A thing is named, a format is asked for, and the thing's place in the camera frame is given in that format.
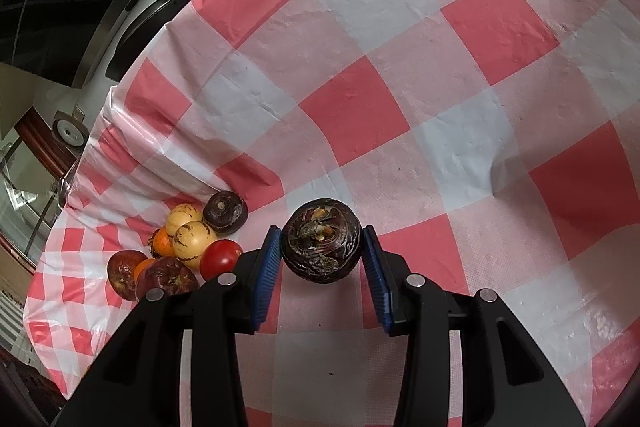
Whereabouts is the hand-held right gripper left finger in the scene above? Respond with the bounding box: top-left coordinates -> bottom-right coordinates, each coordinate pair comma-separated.
50,226 -> 283,427

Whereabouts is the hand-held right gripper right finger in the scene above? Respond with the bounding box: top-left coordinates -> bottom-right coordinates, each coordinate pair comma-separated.
361,225 -> 586,427

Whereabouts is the red tomato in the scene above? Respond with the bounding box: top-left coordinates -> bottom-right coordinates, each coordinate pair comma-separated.
200,239 -> 244,282

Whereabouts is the large dark purple fruit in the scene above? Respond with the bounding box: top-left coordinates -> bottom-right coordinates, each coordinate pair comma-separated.
281,200 -> 362,284

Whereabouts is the yellow striped pepino melon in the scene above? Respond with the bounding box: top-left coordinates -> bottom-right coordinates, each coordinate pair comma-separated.
172,221 -> 219,270
166,204 -> 205,235

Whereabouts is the orange mandarin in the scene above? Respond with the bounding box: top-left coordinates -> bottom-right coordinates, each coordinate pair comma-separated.
151,228 -> 176,259
133,258 -> 158,283

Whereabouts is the red white checkered tablecloth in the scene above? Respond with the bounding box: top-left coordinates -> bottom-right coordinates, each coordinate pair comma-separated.
24,0 -> 640,427

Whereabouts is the wooden glass display cabinet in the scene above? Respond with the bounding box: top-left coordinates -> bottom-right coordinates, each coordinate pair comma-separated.
0,107 -> 81,258

